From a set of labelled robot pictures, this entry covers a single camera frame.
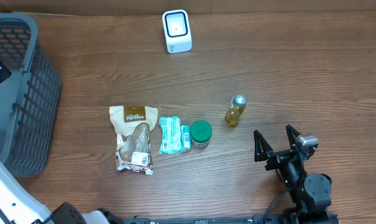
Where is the grey plastic shopping basket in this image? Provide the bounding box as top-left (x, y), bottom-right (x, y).
top-left (0, 12), bottom-right (62, 177)

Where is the green lid jar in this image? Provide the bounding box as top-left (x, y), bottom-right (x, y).
top-left (190, 120), bottom-right (212, 148)

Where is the small teal white box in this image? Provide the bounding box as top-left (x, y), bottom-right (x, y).
top-left (181, 124), bottom-right (191, 153)

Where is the brown snack packet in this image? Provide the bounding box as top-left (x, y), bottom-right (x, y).
top-left (109, 106), bottom-right (158, 175)

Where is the white barcode scanner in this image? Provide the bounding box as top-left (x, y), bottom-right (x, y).
top-left (162, 9), bottom-right (193, 54)

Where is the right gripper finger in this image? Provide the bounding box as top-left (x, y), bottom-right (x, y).
top-left (254, 130), bottom-right (273, 162)
top-left (286, 124), bottom-right (301, 148)

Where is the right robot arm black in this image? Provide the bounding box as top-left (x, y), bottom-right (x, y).
top-left (253, 125), bottom-right (339, 224)

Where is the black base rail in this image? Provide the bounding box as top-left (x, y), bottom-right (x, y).
top-left (119, 213), bottom-right (341, 224)

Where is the teal white pouch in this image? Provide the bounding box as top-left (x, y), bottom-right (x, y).
top-left (159, 116), bottom-right (183, 154)

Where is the yellow dish soap bottle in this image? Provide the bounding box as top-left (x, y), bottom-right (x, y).
top-left (225, 95), bottom-right (247, 126)

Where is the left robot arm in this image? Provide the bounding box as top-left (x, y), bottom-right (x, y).
top-left (0, 59), bottom-right (110, 223)

